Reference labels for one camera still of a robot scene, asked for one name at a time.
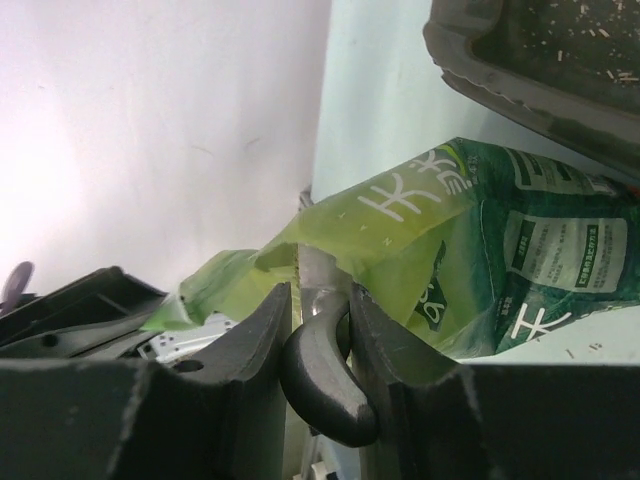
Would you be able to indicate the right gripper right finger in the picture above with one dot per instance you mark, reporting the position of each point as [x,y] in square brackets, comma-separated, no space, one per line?
[441,419]

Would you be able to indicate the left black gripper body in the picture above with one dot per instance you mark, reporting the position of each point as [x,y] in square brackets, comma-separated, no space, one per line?
[91,312]

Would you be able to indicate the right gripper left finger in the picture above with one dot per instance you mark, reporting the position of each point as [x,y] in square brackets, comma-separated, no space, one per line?
[219,415]

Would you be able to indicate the green litter bag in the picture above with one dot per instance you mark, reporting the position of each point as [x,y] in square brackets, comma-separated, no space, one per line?
[473,247]

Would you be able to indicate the brown litter box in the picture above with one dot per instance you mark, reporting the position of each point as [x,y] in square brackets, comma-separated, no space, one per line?
[567,70]

